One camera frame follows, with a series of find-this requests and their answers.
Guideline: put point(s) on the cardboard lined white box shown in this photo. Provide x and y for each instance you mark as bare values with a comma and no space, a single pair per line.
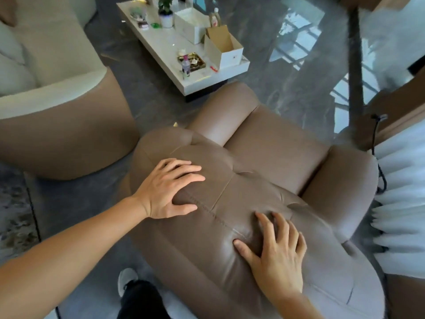
225,53

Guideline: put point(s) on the brown wooden cabinet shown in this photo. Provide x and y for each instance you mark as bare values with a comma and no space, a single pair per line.
398,109

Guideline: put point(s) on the open white box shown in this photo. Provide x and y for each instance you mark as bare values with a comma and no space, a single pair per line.
191,26

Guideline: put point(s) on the brown leather armchair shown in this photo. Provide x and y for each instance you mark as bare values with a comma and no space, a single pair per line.
265,156

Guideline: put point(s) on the bottle with orange label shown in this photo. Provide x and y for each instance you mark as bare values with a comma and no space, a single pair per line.
215,18

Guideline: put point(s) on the person's leg in black trousers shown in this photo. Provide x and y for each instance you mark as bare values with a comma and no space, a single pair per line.
142,302

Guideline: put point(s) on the clear glass dish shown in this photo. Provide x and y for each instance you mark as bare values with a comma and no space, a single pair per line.
138,13

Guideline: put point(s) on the small white cup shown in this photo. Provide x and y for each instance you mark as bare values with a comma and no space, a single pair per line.
182,52

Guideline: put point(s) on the white shoe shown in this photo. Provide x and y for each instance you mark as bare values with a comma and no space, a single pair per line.
127,279

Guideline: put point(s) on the beige leather sofa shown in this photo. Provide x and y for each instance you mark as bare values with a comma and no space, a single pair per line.
66,129

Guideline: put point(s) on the white marble coffee table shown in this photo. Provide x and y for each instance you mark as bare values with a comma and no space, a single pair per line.
162,46

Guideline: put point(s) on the patterned grey rug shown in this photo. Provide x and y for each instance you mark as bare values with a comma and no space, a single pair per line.
15,215

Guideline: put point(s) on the small green item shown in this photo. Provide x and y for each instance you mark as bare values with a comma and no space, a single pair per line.
156,25

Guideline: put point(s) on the green potted plant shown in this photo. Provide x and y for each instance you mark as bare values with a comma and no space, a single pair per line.
165,4

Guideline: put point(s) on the person's left hand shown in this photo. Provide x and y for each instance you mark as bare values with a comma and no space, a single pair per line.
162,192

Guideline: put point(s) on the person's right hand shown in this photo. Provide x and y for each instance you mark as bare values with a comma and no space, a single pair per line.
282,265

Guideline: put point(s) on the small plastic water bottle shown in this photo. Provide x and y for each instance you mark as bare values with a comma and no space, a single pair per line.
186,67

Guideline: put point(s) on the person's left forearm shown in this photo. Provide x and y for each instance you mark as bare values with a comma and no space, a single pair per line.
66,262

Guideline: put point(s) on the gold tray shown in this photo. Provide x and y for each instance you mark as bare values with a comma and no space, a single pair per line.
197,63

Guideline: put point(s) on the small dark red item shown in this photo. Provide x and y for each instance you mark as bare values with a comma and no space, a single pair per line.
143,25

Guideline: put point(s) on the white plant pot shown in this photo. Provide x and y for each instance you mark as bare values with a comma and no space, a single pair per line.
166,20

